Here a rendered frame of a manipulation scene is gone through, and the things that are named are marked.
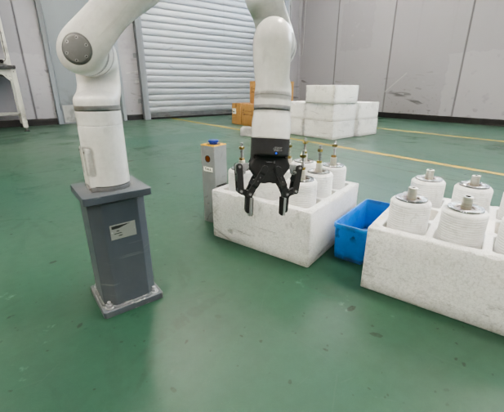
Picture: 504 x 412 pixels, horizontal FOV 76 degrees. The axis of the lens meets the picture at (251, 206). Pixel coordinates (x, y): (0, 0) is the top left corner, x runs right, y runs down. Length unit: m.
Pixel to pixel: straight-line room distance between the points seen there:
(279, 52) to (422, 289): 0.64
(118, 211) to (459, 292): 0.80
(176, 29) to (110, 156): 5.60
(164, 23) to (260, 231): 5.44
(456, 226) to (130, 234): 0.75
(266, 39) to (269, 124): 0.14
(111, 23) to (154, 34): 5.41
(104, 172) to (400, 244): 0.71
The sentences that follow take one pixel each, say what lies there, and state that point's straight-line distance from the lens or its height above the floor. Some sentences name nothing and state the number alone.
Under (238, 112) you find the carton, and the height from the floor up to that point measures 0.17.
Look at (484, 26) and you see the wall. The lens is 6.11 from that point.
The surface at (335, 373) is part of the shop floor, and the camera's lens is 0.72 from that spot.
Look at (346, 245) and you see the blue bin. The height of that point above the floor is 0.05.
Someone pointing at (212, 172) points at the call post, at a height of 0.21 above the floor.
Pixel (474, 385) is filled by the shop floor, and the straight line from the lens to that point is 0.80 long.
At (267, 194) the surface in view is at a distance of 1.05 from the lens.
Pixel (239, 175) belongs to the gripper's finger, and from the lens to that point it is 0.62.
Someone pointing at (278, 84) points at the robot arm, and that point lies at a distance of 0.62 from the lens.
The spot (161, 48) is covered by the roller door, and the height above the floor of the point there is 1.12.
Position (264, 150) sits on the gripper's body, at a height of 0.41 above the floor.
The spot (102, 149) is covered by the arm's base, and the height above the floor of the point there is 0.39.
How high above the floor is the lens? 0.52
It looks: 20 degrees down
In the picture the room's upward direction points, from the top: straight up
